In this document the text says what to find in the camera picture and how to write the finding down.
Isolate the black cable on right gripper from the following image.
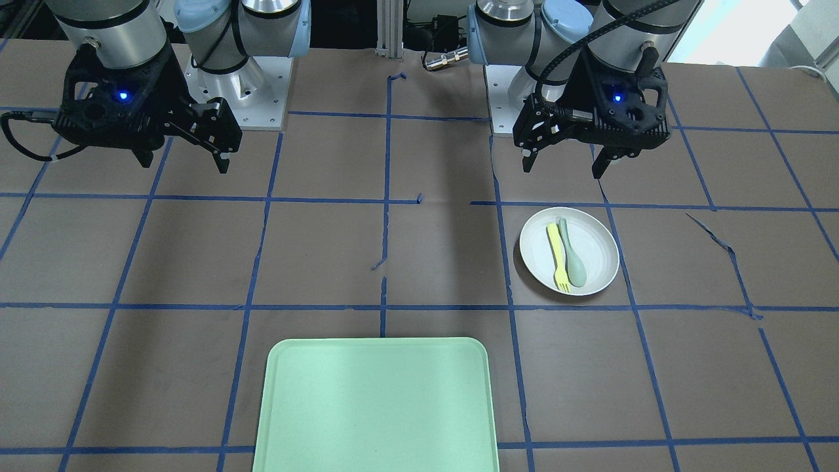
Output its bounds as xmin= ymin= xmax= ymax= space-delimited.
xmin=0 ymin=111 xmax=89 ymax=163

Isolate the aluminium frame post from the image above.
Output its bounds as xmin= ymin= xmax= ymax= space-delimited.
xmin=374 ymin=0 xmax=405 ymax=62

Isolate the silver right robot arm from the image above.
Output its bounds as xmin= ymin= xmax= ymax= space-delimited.
xmin=47 ymin=1 xmax=311 ymax=174

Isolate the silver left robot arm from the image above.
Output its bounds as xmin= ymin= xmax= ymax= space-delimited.
xmin=467 ymin=1 xmax=701 ymax=179

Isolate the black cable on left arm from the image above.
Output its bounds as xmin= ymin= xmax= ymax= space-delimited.
xmin=534 ymin=0 xmax=682 ymax=99

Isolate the mint green tray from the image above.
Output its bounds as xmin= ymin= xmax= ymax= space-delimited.
xmin=252 ymin=337 xmax=500 ymax=471

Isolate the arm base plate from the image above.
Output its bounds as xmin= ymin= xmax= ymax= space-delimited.
xmin=185 ymin=56 xmax=296 ymax=131
xmin=484 ymin=65 xmax=536 ymax=138

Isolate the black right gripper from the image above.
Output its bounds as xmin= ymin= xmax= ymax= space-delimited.
xmin=51 ymin=44 xmax=243 ymax=174

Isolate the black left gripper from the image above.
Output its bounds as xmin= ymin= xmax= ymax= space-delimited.
xmin=513 ymin=51 xmax=672 ymax=180

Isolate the white round plate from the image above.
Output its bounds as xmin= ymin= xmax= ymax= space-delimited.
xmin=518 ymin=207 xmax=620 ymax=298

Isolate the silver metal connector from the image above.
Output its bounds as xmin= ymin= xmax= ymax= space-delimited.
xmin=421 ymin=46 xmax=469 ymax=72

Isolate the pale green plastic spoon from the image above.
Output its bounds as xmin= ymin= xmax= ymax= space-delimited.
xmin=558 ymin=218 xmax=587 ymax=288

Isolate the yellow plastic fork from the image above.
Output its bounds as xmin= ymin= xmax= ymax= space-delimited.
xmin=546 ymin=223 xmax=570 ymax=293

